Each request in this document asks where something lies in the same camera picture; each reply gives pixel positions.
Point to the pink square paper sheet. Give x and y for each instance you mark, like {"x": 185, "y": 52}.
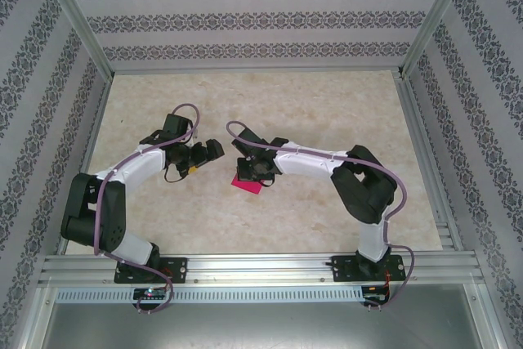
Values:
{"x": 251, "y": 188}

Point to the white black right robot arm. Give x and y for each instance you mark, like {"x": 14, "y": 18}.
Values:
{"x": 306, "y": 161}

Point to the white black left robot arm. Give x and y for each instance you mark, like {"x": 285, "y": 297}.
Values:
{"x": 135, "y": 164}

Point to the grey sheet metal panel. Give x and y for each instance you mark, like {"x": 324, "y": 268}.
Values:
{"x": 261, "y": 324}

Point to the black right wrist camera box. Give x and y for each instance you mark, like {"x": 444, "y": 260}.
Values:
{"x": 247, "y": 138}

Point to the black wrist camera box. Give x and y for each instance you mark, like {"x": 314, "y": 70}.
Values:
{"x": 176, "y": 124}
{"x": 247, "y": 138}

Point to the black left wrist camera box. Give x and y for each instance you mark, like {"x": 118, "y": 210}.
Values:
{"x": 176, "y": 124}

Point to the aluminium side floor rail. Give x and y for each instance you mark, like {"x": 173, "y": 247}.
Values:
{"x": 89, "y": 153}
{"x": 421, "y": 140}

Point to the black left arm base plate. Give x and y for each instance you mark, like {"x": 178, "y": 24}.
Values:
{"x": 177, "y": 269}

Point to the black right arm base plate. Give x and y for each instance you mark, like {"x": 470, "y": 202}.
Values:
{"x": 343, "y": 269}

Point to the aluminium frame post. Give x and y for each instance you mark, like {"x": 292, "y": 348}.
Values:
{"x": 77, "y": 18}
{"x": 435, "y": 18}

